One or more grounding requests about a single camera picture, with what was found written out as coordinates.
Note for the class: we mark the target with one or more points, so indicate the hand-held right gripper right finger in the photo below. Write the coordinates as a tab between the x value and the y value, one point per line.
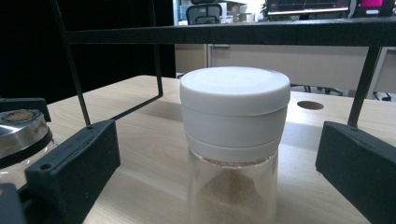
361	168

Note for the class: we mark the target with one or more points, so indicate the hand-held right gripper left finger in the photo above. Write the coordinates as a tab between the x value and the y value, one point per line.
71	168

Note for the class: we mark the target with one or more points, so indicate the steel-lid glass spice jar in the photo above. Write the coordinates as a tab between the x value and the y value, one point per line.
21	133

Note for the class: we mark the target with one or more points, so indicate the white-lid glass spice jar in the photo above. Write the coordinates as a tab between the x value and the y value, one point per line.
233	102

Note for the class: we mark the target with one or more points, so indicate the black metal shelf rack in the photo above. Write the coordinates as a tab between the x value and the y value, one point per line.
218	32

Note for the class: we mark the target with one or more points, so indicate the black curtain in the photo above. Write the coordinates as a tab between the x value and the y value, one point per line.
31	46

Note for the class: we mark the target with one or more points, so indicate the beige partition cabinet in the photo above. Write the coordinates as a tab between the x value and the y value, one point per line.
280	62

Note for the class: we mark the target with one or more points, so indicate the pink object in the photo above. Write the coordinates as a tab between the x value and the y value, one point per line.
371	3

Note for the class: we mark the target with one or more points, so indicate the computer monitor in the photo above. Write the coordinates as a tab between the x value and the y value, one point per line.
308	5

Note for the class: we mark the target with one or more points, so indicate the black office chair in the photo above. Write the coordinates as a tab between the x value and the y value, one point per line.
204	14

